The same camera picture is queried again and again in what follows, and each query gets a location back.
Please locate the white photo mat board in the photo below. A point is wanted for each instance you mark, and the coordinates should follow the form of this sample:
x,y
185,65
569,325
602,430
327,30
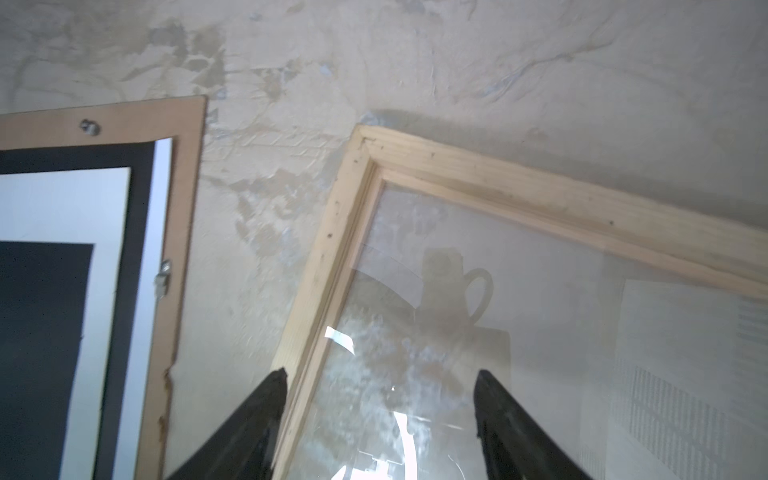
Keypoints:
x,y
106,196

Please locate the brown frame backing board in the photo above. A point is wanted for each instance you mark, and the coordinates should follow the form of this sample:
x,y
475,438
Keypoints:
x,y
141,451

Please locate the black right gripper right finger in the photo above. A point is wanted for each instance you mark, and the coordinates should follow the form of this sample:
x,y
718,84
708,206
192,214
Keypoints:
x,y
514,446

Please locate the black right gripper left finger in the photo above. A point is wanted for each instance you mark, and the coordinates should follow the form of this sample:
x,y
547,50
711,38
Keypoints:
x,y
243,447

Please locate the light wooden picture frame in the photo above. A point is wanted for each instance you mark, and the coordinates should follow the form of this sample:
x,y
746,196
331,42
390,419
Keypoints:
x,y
725,254

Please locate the dark photo print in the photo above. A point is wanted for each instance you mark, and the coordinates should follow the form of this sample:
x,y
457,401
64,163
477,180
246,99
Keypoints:
x,y
43,292

